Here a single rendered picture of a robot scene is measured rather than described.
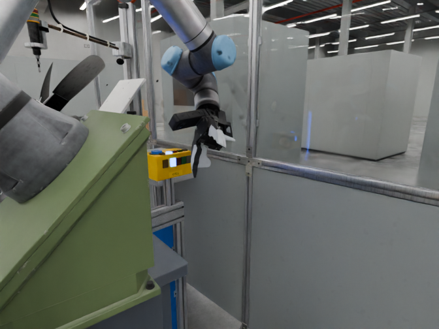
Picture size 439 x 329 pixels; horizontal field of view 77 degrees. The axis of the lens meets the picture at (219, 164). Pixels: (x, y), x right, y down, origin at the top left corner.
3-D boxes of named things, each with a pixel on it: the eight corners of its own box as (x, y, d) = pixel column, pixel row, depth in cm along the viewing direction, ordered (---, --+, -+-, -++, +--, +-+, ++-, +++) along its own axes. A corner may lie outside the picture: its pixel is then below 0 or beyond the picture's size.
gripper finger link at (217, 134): (245, 140, 66) (229, 130, 74) (225, 134, 63) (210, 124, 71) (240, 153, 67) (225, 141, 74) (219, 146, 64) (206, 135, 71)
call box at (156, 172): (177, 172, 115) (176, 147, 112) (192, 176, 108) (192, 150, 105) (142, 179, 104) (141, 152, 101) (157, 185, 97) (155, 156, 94)
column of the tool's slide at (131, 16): (143, 272, 205) (123, 6, 163) (153, 273, 204) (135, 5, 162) (139, 277, 200) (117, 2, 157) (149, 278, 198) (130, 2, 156)
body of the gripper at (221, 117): (234, 138, 74) (228, 106, 81) (206, 128, 70) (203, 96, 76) (219, 153, 79) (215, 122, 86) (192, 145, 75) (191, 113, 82)
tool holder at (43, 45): (39, 50, 105) (35, 22, 102) (56, 49, 103) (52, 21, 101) (19, 46, 96) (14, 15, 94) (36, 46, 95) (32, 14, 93)
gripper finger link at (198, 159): (209, 181, 76) (217, 149, 77) (190, 176, 74) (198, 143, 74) (204, 179, 79) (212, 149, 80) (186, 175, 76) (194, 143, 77)
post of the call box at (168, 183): (170, 202, 110) (168, 173, 107) (174, 204, 108) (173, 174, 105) (164, 204, 108) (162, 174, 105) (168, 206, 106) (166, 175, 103)
